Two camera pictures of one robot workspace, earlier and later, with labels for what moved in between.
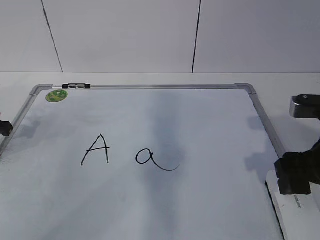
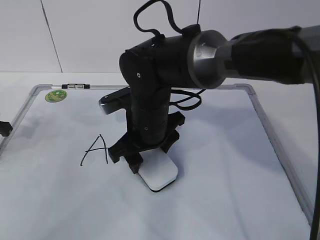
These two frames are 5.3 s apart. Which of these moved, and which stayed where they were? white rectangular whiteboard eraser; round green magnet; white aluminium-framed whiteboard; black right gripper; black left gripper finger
Moved: white rectangular whiteboard eraser; black right gripper
Stayed: white aluminium-framed whiteboard; round green magnet; black left gripper finger
